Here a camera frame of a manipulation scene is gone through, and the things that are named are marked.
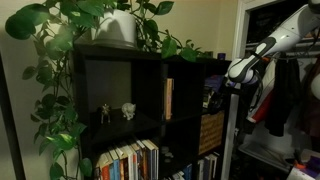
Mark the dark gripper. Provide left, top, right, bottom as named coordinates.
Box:
left=208, top=75, right=236, bottom=111

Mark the tan spined paperback book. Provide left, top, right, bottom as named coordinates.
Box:
left=163, top=77, right=175, bottom=121

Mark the white spined book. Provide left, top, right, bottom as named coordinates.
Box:
left=123, top=143, right=135, bottom=180
left=145, top=138, right=160, bottom=180
left=208, top=152, right=220, bottom=180

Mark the dark brown book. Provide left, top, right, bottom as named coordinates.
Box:
left=203, top=155, right=211, bottom=180

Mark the pale grey book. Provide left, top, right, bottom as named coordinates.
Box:
left=196, top=158, right=205, bottom=180

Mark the blue spined book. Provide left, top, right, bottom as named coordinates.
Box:
left=182, top=163, right=193, bottom=180
left=108, top=148, right=121, bottom=180

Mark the white edged dark book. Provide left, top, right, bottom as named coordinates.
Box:
left=163, top=171, right=178, bottom=180

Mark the rust brown book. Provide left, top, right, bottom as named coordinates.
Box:
left=117, top=146, right=127, bottom=180

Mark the orange spined book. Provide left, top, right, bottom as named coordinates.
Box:
left=99, top=151, right=112, bottom=180

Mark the dark spined book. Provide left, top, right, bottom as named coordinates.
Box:
left=94, top=163, right=102, bottom=180

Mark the woven brown basket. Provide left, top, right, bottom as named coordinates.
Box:
left=198, top=110, right=226, bottom=156

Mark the red white jacket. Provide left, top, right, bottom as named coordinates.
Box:
left=246, top=59, right=279, bottom=125

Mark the black hanging garment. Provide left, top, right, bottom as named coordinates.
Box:
left=264, top=54, right=303, bottom=138

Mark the white low platform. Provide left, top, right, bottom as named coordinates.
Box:
left=238, top=142, right=293, bottom=174

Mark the brown hanging garment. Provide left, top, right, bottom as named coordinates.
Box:
left=298, top=58, right=320, bottom=138

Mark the white elephant figurine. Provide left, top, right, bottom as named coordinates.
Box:
left=121, top=102, right=137, bottom=121

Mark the small orange object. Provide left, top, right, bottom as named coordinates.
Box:
left=293, top=159, right=307, bottom=170

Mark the white object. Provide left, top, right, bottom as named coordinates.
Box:
left=285, top=166, right=316, bottom=180

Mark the black cube bookshelf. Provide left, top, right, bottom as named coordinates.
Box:
left=71, top=43, right=234, bottom=180

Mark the purple object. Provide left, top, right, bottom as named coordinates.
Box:
left=304, top=156, right=320, bottom=178

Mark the white plant pot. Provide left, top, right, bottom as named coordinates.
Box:
left=91, top=8, right=138, bottom=49

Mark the black slanted pole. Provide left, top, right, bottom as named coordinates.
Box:
left=0, top=49, right=27, bottom=180

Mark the green pothos plant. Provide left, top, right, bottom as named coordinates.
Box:
left=4, top=0, right=209, bottom=180

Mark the white door frame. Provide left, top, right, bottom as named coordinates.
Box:
left=220, top=0, right=284, bottom=180

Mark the grey closet rail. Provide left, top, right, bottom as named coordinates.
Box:
left=244, top=35, right=320, bottom=57

